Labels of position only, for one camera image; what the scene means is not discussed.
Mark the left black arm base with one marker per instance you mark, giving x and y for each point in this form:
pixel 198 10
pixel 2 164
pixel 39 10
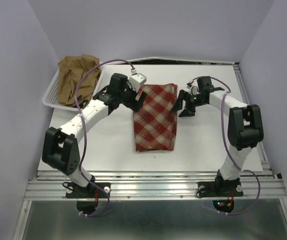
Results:
pixel 74 191

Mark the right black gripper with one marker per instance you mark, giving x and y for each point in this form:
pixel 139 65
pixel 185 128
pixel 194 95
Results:
pixel 183 95

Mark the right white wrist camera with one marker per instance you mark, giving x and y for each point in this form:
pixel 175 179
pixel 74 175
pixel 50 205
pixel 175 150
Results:
pixel 192 88

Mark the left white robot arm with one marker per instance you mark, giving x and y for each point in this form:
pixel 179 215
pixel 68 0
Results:
pixel 61 145

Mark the aluminium frame rail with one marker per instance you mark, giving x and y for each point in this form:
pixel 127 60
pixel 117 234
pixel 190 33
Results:
pixel 153 194

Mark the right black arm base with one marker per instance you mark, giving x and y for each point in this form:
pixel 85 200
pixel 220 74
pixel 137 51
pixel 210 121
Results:
pixel 219 188

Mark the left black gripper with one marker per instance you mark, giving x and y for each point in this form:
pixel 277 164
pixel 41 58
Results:
pixel 133 104

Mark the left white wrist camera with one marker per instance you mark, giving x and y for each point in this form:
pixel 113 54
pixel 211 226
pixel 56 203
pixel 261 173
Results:
pixel 136 80

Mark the brown skirt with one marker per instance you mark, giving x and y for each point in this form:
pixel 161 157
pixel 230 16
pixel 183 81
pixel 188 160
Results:
pixel 74 79

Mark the white plastic basket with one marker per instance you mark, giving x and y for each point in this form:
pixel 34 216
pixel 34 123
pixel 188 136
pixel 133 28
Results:
pixel 50 98

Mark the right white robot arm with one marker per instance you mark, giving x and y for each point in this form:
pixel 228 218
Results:
pixel 241 123

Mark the red plaid skirt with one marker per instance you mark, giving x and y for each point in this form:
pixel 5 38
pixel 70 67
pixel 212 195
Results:
pixel 155 126

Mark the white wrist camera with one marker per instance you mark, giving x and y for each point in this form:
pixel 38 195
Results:
pixel 136 80
pixel 192 88

